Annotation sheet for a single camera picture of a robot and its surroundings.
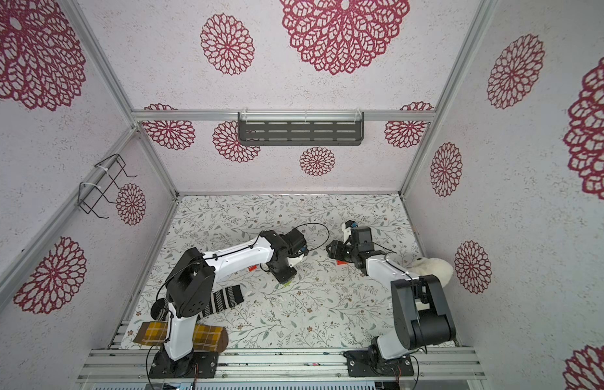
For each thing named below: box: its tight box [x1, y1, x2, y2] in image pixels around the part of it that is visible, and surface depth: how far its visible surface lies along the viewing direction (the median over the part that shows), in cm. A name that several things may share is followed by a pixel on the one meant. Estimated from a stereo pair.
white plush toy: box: [406, 257, 454, 288], surface depth 76 cm
